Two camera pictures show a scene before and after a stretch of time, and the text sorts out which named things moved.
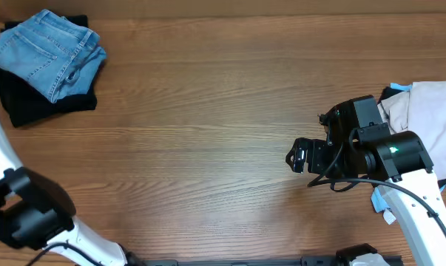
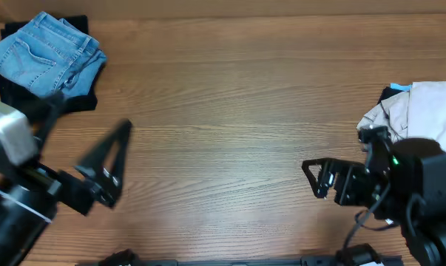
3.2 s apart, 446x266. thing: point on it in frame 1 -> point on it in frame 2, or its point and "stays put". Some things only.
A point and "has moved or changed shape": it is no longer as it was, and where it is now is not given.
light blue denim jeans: x=58 y=55 has moved or changed shape
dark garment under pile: x=387 y=92 stays put
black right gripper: x=316 y=156 -> x=345 y=185
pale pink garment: x=430 y=109 stays put
